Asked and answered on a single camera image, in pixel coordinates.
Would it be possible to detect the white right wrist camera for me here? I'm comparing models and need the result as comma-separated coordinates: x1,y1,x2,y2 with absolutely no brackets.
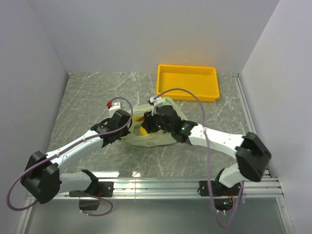
148,96,168,115

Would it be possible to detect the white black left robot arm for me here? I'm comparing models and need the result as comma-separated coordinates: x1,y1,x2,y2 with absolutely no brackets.
20,110,131,204

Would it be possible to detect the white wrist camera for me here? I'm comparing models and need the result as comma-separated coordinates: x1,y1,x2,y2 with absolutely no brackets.
148,96,168,115
106,100,122,117

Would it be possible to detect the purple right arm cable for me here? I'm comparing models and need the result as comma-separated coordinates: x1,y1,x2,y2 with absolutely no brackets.
152,87,245,229

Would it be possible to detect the light green plastic bag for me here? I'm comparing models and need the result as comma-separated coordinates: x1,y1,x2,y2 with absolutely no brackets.
122,104,176,147

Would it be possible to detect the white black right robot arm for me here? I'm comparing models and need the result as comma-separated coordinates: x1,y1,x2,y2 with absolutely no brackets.
142,105,272,196

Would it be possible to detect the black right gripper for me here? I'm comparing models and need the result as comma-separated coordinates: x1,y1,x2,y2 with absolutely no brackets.
141,108,174,134

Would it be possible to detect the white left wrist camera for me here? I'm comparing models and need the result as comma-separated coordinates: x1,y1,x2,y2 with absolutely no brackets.
106,100,122,117

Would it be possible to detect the aluminium corner rail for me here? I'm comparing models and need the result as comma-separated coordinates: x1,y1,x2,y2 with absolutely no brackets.
233,72,271,177

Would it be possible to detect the aluminium front mounting rail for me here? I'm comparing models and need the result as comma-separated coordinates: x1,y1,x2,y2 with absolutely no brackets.
16,177,287,234

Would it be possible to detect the yellow pear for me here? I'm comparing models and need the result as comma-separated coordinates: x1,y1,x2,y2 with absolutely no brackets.
132,117,148,136

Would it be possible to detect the yellow plastic tray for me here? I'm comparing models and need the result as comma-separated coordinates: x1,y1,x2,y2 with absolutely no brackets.
156,64,220,102

